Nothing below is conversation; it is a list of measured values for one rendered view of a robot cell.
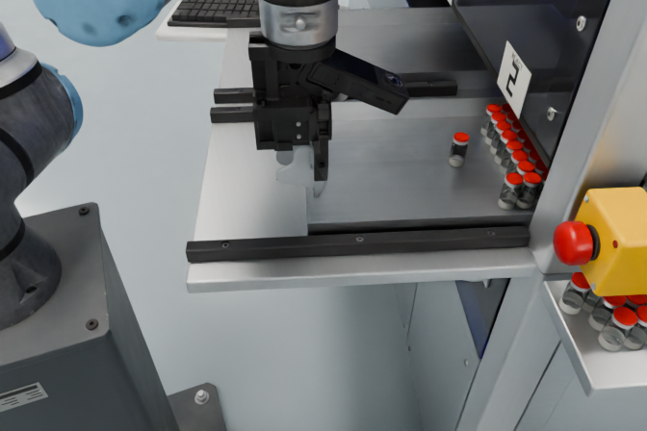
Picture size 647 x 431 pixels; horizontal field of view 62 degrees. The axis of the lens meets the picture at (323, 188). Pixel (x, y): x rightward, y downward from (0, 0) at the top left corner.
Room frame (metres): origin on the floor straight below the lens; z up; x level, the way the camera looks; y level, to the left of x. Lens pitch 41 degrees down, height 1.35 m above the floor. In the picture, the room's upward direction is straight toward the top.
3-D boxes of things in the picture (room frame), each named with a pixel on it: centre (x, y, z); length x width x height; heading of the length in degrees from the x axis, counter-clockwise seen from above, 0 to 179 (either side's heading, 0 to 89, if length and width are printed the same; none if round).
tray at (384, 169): (0.58, -0.14, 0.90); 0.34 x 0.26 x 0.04; 94
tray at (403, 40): (0.92, -0.12, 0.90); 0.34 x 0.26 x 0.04; 94
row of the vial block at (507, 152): (0.59, -0.25, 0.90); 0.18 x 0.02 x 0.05; 4
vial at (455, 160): (0.59, -0.19, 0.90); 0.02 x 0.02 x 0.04
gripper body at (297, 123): (0.50, 0.03, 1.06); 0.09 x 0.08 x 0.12; 94
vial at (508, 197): (0.51, -0.24, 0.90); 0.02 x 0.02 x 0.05
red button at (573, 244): (0.33, -0.23, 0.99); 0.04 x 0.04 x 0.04; 4
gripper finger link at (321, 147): (0.48, 0.00, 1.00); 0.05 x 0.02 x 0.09; 4
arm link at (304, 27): (0.50, 0.02, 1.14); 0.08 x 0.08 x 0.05
